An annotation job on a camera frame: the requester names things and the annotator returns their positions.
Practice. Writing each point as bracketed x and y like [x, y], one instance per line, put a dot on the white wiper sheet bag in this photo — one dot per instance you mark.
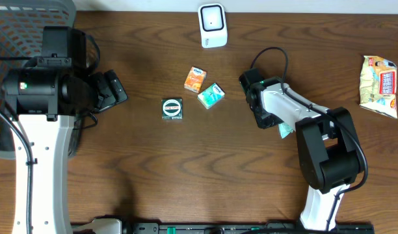
[378, 86]

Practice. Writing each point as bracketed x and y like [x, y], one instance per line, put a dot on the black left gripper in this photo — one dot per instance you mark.
[108, 99]

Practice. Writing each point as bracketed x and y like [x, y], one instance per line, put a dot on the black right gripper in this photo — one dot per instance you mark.
[263, 125]

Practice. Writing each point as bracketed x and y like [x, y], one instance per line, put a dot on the orange Kleenex tissue pack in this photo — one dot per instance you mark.
[195, 79]

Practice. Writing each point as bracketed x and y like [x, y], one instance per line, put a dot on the white barcode scanner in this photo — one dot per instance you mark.
[213, 26]

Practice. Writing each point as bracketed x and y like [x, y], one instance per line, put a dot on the teal Kleenex tissue pack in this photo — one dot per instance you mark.
[211, 95]

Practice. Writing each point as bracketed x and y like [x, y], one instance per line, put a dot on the teal snack packet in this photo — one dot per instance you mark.
[284, 129]

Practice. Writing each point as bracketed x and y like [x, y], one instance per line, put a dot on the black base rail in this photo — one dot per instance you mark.
[251, 228]

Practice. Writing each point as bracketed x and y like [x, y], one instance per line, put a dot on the dark grey mesh basket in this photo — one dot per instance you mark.
[21, 33]

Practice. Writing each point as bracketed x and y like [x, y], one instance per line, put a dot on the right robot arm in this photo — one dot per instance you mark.
[329, 152]

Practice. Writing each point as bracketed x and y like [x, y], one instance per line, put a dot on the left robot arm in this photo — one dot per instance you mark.
[49, 97]

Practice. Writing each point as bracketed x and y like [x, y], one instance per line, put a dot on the green Zam-Buk tin box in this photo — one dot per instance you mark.
[172, 109]

